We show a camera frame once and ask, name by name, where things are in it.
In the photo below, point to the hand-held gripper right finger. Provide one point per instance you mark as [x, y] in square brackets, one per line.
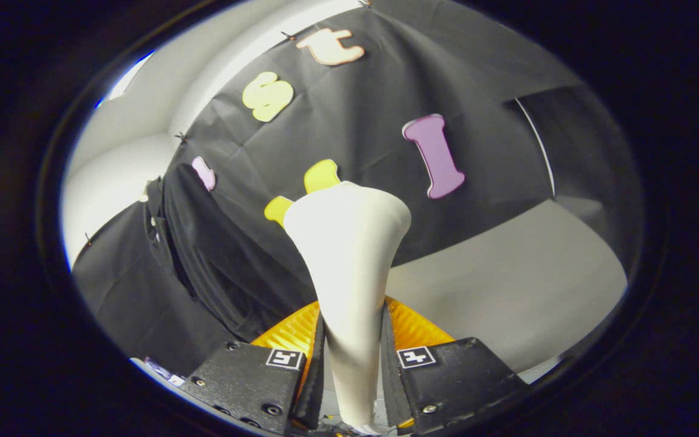
[452, 379]

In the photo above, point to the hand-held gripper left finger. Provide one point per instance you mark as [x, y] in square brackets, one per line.
[252, 382]

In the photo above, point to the black jacket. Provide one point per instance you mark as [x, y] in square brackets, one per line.
[234, 261]

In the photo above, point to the white garment steamer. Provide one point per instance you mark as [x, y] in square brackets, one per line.
[349, 261]

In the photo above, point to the beige cabinet with grey top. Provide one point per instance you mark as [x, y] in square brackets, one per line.
[507, 291]

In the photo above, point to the black backdrop cloth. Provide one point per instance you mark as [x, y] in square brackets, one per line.
[355, 121]

